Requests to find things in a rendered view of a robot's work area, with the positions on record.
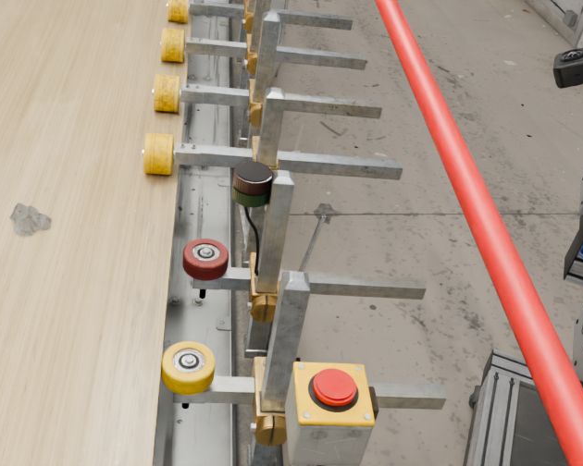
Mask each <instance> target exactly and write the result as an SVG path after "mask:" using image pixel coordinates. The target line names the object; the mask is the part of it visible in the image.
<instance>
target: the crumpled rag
mask: <svg viewBox="0 0 583 466"><path fill-rule="evenodd" d="M9 219H11V220H14V223H15V225H14V228H13V231H14V233H15V234H17V235H18V234H22V235H26V236H29V235H33V232H35V231H36V229H43V230H45V229H49V227H50V225H51V223H50V222H52V218H51V217H50V216H49V215H48V214H41V213H39V212H38V210H37V209H36V208H35V207H33V206H31V205H29V206H28V207H27V206H26V205H24V204H22V203H21V202H18V203H17V205H16V206H15V207H14V210H13V213H12V214H11V216H10V217H9Z"/></svg>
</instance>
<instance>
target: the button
mask: <svg viewBox="0 0 583 466"><path fill-rule="evenodd" d="M313 390H314V393H315V395H316V396H317V398H318V399H320V400H321V401H322V402H324V403H326V404H328V405H330V406H344V405H346V404H348V403H350V402H351V401H352V400H353V399H354V395H355V392H356V384H355V381H354V380H353V378H352V377H351V376H350V375H349V374H347V373H345V372H344V371H342V370H339V369H334V368H329V369H325V370H322V371H320V372H319V373H318V374H317V375H316V377H315V379H314V383H313Z"/></svg>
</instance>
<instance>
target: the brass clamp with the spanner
mask: <svg viewBox="0 0 583 466"><path fill-rule="evenodd" d="M255 256H256V252H251V253H250V260H249V267H248V268H250V271H251V282H250V288H249V302H248V303H247V311H249V314H250V315H252V317H253V318H254V319H255V320H256V321H257V322H260V323H263V321H264V323H269V322H272V321H273V320H274V315H275V310H276V304H277V299H278V294H279V281H278V285H277V291H276V293H273V292H256V283H255V278H256V276H255V273H254V267H255Z"/></svg>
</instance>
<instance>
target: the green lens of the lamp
mask: <svg viewBox="0 0 583 466"><path fill-rule="evenodd" d="M269 193H270V189H269V191H267V192H266V193H264V194H261V195H247V194H244V193H241V192H240V191H238V190H237V189H236V188H235V187H234V185H232V194H231V196H232V199H233V200H234V201H235V202H236V203H238V204H240V205H242V206H245V207H260V206H263V205H265V204H266V203H267V202H268V200H269Z"/></svg>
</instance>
